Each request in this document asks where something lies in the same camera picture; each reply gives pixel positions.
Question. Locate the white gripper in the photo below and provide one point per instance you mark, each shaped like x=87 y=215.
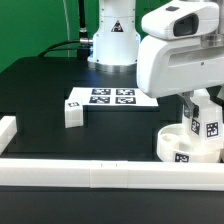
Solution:
x=172 y=67

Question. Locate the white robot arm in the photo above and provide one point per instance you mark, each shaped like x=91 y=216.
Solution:
x=116 y=42

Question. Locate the white marker sheet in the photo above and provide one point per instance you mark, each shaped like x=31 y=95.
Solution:
x=111 y=97

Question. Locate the white left barrier wall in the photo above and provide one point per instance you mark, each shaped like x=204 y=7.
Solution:
x=8 y=129

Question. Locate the white front barrier wall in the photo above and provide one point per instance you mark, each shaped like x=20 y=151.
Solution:
x=111 y=174

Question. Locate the white round stool seat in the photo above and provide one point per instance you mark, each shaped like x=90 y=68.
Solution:
x=176 y=144

